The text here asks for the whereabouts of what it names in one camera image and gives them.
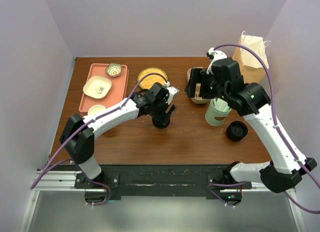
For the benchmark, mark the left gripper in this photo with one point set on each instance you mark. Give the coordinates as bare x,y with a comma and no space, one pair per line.
163,114

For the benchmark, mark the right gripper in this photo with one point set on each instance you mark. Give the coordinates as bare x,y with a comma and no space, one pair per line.
199,75

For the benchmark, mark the black coffee cup lid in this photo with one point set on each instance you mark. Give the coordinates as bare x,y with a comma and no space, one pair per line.
160,124

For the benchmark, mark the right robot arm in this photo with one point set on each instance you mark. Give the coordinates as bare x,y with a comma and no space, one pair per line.
223,80

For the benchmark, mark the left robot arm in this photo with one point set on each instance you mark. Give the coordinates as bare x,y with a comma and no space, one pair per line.
80,133

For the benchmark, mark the cardboard cup carrier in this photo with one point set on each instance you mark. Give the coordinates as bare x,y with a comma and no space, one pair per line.
197,99

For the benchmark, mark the green straw holder cup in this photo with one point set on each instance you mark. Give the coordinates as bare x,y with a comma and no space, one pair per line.
214,117

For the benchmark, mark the yellow woven coaster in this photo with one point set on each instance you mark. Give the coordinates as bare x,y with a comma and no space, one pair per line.
148,82

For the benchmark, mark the pink rectangular tray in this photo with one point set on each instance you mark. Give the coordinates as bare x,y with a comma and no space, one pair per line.
116,93

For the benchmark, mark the brown paper bag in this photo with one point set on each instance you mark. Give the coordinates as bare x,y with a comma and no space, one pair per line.
250,67

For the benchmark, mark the stack of black lids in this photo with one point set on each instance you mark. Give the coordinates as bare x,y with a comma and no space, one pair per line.
236,131

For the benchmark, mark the small patterned dish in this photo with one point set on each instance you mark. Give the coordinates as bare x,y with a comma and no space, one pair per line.
114,70

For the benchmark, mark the stack of paper cups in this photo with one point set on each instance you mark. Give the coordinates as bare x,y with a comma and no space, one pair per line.
96,109

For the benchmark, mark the cream square plate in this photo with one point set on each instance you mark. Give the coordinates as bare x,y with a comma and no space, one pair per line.
97,87

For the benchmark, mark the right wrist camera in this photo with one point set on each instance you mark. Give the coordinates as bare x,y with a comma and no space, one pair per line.
214,55

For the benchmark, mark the aluminium rail frame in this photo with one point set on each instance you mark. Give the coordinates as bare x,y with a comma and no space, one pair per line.
156,198

